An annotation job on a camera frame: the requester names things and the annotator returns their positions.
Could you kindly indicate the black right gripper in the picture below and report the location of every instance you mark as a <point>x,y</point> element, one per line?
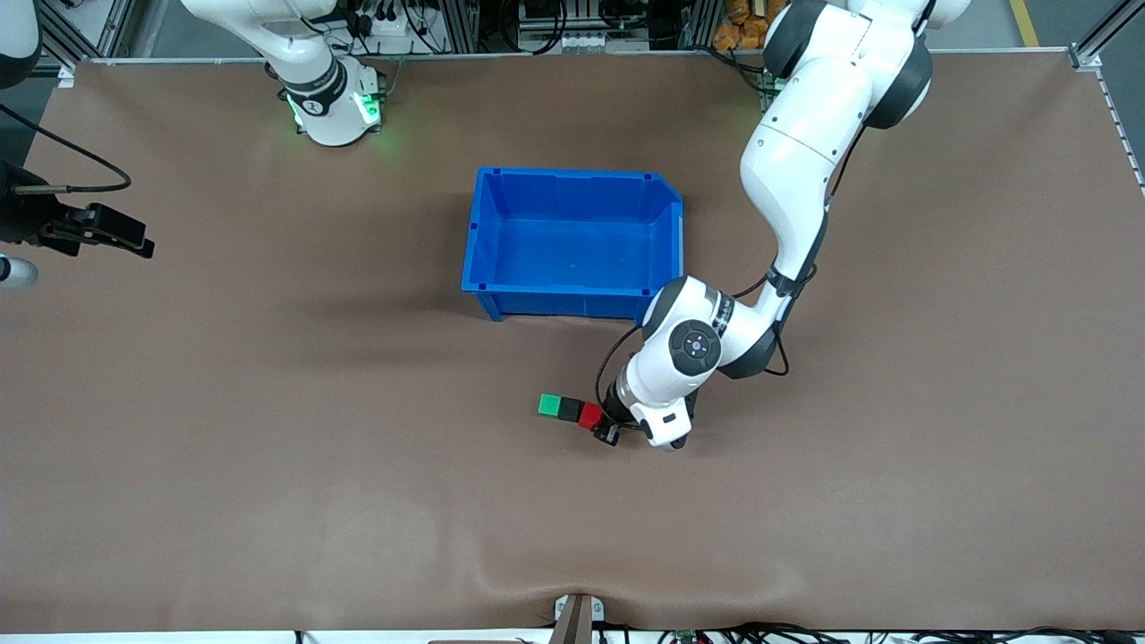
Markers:
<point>25,217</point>

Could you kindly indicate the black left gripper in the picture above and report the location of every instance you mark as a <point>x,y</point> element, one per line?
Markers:
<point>615,414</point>

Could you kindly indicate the red cube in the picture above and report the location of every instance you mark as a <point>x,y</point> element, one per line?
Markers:
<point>590,415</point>

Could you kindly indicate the green cube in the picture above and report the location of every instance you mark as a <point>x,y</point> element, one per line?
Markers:
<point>549,406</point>

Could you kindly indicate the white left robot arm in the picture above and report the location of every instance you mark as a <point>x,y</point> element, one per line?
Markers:
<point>796,152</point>

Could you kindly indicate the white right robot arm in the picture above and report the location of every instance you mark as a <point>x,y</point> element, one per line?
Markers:
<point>335,116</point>

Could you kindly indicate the black cube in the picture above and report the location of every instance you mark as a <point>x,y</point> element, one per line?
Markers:
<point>570,410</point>

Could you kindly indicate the blue plastic bin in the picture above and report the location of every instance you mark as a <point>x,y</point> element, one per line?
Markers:
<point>572,250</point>

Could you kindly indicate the white power strip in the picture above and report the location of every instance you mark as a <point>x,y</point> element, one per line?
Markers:
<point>394,40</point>

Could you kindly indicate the black equipment box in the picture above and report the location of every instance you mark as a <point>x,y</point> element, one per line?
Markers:
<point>581,40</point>

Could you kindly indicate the orange snack bags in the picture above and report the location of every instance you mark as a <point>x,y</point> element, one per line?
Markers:
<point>742,31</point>

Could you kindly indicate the white perforated edge strip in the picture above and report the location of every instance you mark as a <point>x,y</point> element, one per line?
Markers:
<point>1123,125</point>

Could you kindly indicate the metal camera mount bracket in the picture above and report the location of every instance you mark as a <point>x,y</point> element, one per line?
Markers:
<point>572,622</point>

